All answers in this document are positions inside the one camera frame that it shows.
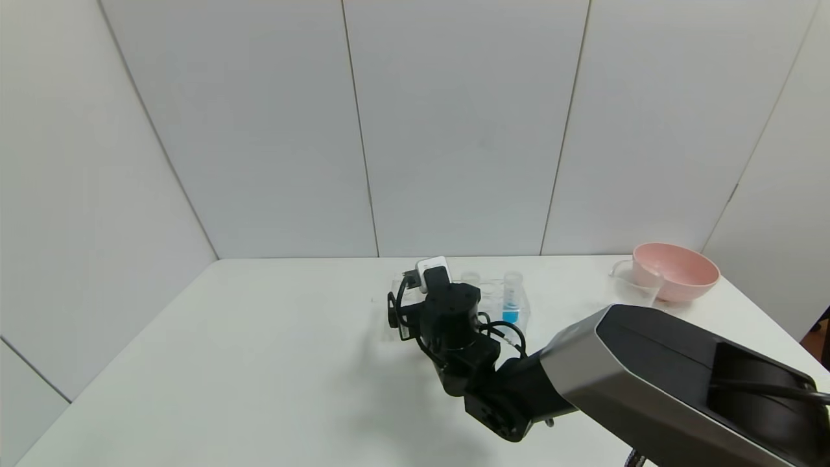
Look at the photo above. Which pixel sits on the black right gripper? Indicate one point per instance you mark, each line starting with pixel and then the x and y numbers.
pixel 395 311

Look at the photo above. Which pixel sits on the blue pigment test tube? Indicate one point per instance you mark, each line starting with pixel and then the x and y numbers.
pixel 511 314

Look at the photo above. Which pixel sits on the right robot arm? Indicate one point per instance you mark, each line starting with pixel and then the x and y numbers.
pixel 648 376

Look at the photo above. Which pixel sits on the yellow pigment test tube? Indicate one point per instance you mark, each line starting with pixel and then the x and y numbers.
pixel 470 279

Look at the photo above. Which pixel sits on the clear acrylic test tube rack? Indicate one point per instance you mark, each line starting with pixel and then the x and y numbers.
pixel 496 295

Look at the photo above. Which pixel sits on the clear glass beaker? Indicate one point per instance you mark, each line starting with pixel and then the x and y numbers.
pixel 639 288

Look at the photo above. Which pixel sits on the pink plastic bowl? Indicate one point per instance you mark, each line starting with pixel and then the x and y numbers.
pixel 681 279

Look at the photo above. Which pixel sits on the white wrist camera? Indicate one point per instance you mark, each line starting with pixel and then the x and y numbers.
pixel 431 266

